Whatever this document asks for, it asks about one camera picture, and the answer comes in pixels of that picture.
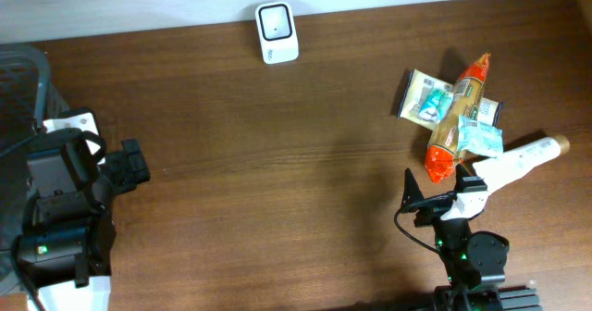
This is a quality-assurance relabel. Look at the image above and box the white blue noodle bag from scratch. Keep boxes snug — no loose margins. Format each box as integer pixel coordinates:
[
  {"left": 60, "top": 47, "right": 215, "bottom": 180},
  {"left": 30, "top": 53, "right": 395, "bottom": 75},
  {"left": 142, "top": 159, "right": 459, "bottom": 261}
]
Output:
[{"left": 398, "top": 69, "right": 502, "bottom": 131}]

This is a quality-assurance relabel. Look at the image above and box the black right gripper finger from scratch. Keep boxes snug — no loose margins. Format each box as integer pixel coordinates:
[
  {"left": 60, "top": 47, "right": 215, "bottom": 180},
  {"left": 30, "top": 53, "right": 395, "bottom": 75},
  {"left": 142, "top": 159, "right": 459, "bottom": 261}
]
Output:
[
  {"left": 400, "top": 168, "right": 425, "bottom": 213},
  {"left": 454, "top": 164, "right": 473, "bottom": 192}
]

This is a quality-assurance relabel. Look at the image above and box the teal pocket tissue pack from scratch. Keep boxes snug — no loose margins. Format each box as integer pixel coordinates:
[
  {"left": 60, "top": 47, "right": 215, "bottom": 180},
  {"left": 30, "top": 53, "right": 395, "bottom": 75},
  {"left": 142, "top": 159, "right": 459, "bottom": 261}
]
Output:
[{"left": 417, "top": 88, "right": 453, "bottom": 123}]

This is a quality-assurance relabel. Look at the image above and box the black camera cable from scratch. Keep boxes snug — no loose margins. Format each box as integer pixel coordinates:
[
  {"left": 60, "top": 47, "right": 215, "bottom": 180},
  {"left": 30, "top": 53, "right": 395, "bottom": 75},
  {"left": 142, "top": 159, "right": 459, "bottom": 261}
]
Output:
[{"left": 393, "top": 193, "right": 468, "bottom": 311}]

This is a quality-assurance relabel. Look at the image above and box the teal wet wipes pack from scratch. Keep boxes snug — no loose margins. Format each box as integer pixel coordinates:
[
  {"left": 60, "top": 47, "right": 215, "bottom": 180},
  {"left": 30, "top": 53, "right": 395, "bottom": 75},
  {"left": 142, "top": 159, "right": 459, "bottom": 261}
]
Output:
[{"left": 457, "top": 116, "right": 503, "bottom": 157}]

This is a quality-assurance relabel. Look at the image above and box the grey plastic mesh basket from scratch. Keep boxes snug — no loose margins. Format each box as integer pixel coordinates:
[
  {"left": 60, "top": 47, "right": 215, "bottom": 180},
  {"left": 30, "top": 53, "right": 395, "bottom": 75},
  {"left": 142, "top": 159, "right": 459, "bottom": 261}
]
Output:
[{"left": 1, "top": 44, "right": 69, "bottom": 295}]

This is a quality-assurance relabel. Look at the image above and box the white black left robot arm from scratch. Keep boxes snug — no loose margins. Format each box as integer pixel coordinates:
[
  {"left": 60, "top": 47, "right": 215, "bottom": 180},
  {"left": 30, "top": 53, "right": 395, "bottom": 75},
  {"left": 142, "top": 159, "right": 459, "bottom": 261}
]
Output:
[{"left": 8, "top": 128, "right": 151, "bottom": 310}]

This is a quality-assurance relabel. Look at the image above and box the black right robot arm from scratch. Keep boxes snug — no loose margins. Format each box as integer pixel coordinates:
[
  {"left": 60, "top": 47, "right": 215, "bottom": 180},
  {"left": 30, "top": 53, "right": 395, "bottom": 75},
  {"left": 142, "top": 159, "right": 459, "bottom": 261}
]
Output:
[{"left": 394, "top": 165, "right": 510, "bottom": 310}]

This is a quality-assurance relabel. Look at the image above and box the white floral cream tube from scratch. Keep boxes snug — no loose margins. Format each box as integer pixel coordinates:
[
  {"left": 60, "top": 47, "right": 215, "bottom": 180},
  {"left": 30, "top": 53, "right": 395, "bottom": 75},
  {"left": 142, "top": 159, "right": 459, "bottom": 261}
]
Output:
[{"left": 473, "top": 134, "right": 571, "bottom": 193}]

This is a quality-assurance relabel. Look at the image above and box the white barcode scanner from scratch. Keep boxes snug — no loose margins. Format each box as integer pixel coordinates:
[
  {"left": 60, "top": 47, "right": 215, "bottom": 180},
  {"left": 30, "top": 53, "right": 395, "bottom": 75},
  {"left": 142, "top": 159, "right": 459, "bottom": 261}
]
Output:
[{"left": 255, "top": 2, "right": 300, "bottom": 65}]

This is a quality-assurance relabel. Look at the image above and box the orange spaghetti packet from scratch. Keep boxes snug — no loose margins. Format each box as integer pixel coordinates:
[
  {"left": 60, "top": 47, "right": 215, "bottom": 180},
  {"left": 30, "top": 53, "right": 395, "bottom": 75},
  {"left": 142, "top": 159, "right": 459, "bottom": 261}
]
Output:
[{"left": 425, "top": 53, "right": 491, "bottom": 183}]

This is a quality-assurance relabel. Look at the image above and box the black aluminium arm base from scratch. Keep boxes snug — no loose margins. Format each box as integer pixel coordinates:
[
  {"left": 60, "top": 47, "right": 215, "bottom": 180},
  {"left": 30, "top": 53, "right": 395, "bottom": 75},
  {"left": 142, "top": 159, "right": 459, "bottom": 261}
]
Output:
[{"left": 369, "top": 285, "right": 544, "bottom": 311}]

